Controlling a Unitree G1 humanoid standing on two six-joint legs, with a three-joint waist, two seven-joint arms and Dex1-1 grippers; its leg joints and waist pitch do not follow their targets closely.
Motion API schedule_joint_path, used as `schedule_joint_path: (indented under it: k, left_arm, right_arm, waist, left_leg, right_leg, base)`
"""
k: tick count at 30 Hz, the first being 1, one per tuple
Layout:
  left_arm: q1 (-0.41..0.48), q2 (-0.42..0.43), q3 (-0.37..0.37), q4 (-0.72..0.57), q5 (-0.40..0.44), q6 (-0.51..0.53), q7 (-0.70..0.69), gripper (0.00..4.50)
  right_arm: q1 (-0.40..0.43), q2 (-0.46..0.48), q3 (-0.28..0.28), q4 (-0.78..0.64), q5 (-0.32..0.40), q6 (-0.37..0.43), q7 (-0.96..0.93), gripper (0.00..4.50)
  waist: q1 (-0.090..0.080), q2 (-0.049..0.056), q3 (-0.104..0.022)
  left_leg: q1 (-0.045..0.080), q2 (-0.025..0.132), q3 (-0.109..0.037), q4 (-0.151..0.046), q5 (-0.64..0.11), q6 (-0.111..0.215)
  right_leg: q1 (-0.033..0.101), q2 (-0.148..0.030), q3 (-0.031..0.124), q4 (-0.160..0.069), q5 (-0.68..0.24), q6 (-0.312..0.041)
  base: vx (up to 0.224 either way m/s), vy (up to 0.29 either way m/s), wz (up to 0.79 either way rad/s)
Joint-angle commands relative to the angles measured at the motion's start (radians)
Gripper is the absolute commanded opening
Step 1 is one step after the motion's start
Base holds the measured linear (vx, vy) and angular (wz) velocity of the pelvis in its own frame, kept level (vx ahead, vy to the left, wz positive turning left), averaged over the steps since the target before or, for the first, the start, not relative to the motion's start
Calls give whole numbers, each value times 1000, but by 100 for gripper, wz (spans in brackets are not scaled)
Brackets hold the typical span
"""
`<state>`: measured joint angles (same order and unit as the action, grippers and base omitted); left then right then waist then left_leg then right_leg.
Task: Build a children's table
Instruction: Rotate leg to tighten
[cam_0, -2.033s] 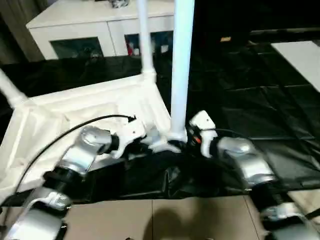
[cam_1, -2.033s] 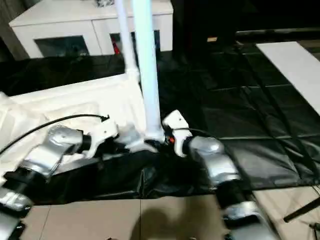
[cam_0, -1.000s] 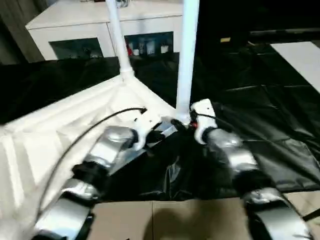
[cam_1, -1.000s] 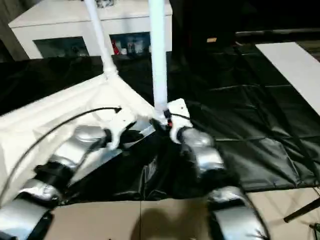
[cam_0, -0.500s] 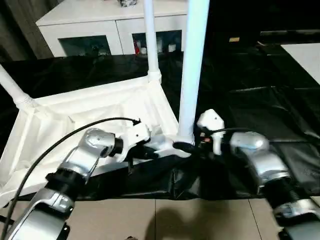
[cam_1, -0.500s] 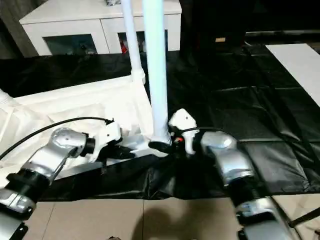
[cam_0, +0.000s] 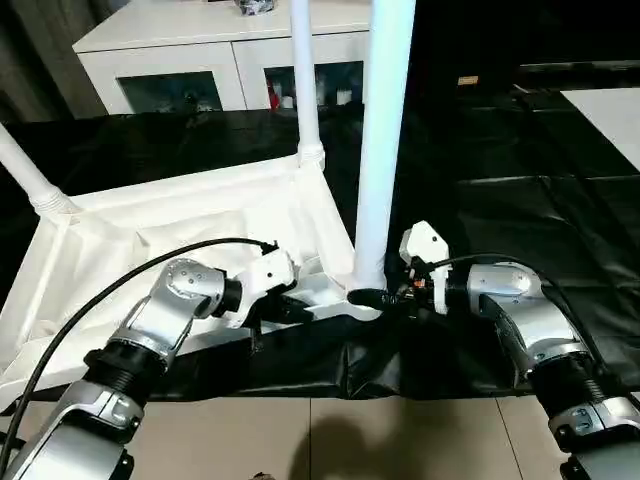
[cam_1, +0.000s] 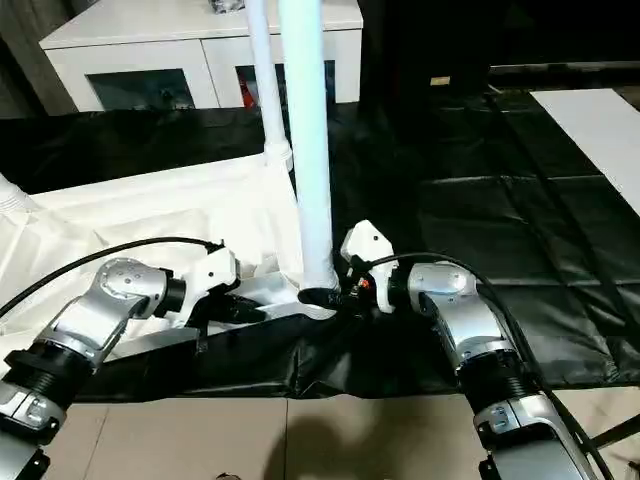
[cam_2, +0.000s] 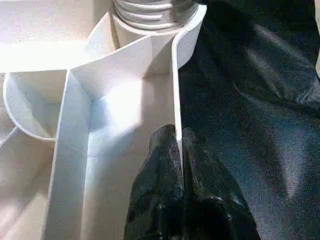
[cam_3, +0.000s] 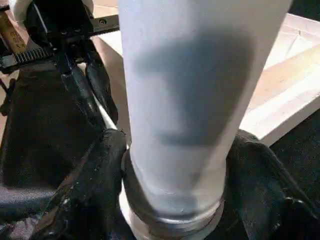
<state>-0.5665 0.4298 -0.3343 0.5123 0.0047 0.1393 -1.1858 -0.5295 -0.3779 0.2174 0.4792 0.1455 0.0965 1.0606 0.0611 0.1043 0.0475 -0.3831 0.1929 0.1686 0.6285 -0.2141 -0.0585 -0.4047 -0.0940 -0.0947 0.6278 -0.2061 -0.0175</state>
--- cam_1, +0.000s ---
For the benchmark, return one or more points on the white plastic table top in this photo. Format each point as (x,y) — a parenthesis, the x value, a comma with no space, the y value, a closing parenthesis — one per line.
(150,200)

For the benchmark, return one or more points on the white plastic table leg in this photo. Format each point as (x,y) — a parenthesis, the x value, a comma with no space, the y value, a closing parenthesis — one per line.
(310,125)
(12,192)
(267,75)

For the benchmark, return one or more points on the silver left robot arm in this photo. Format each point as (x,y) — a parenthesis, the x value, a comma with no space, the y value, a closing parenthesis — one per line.
(90,315)

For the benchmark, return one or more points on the black work mat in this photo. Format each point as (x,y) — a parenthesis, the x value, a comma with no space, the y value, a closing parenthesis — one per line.
(475,200)

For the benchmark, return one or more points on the small tan box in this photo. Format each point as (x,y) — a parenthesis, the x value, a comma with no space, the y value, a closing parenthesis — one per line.
(440,80)

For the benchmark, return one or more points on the white sideboard cabinet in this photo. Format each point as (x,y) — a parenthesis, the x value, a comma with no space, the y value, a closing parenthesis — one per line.
(150,50)

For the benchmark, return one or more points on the dark clutter on cabinet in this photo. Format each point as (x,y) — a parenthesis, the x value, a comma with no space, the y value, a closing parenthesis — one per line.
(227,5)

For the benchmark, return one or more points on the grey curtain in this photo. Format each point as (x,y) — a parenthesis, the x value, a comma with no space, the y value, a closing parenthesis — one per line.
(30,55)

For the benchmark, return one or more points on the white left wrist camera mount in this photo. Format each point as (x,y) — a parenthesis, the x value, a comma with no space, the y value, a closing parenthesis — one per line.
(210,275)

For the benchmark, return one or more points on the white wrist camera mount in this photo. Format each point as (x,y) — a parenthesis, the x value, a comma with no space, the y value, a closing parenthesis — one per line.
(210,275)
(370,245)

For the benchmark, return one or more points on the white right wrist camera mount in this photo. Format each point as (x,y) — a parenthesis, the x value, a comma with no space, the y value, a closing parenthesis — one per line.
(370,245)

